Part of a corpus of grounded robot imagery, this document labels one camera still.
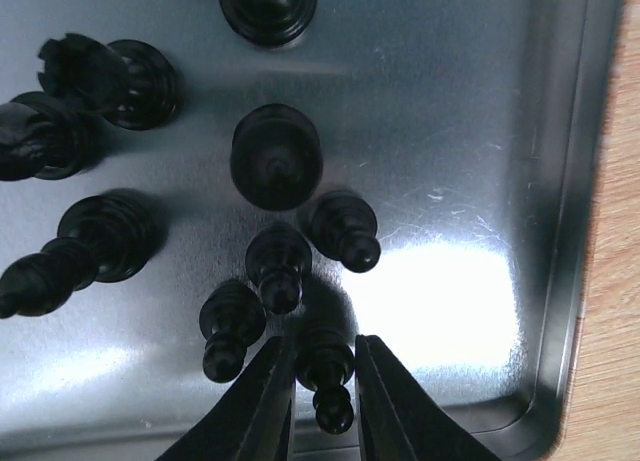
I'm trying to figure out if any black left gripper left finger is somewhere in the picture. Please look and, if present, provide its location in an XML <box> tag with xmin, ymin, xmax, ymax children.
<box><xmin>160</xmin><ymin>336</ymin><xmax>296</xmax><ymax>461</ymax></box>

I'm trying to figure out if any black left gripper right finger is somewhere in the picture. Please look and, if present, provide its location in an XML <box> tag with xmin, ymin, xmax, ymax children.
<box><xmin>355</xmin><ymin>335</ymin><xmax>499</xmax><ymax>461</ymax></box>

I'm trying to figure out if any black pawn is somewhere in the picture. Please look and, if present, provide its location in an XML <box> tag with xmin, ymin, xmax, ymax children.
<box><xmin>298</xmin><ymin>190</ymin><xmax>381</xmax><ymax>273</ymax></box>
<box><xmin>295</xmin><ymin>328</ymin><xmax>355</xmax><ymax>435</ymax></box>
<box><xmin>245</xmin><ymin>222</ymin><xmax>312</xmax><ymax>315</ymax></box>
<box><xmin>199</xmin><ymin>279</ymin><xmax>266</xmax><ymax>383</ymax></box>

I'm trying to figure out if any black pawn in tray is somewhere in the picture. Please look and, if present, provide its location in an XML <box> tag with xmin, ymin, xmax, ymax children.
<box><xmin>199</xmin><ymin>279</ymin><xmax>266</xmax><ymax>383</ymax></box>
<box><xmin>245</xmin><ymin>222</ymin><xmax>312</xmax><ymax>315</ymax></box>
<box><xmin>298</xmin><ymin>190</ymin><xmax>381</xmax><ymax>273</ymax></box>

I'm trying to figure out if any black bishop piece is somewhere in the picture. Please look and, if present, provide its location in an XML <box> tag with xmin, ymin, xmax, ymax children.
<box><xmin>1</xmin><ymin>189</ymin><xmax>164</xmax><ymax>319</ymax></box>

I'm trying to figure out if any metal tray wooden rim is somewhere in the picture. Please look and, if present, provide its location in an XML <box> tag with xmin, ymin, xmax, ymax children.
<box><xmin>1</xmin><ymin>0</ymin><xmax>621</xmax><ymax>460</ymax></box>

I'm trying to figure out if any black piece top view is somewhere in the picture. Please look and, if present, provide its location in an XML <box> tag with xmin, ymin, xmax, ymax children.
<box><xmin>230</xmin><ymin>103</ymin><xmax>323</xmax><ymax>211</ymax></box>

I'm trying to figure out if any black knight piece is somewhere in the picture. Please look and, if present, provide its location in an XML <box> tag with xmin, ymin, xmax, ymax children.
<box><xmin>1</xmin><ymin>91</ymin><xmax>96</xmax><ymax>182</ymax></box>

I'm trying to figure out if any black rook piece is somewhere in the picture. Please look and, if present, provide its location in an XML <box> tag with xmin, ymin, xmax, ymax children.
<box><xmin>37</xmin><ymin>33</ymin><xmax>181</xmax><ymax>131</ymax></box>

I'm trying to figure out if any black piece at top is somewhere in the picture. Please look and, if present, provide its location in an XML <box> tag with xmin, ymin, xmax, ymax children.
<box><xmin>219</xmin><ymin>0</ymin><xmax>318</xmax><ymax>48</ymax></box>

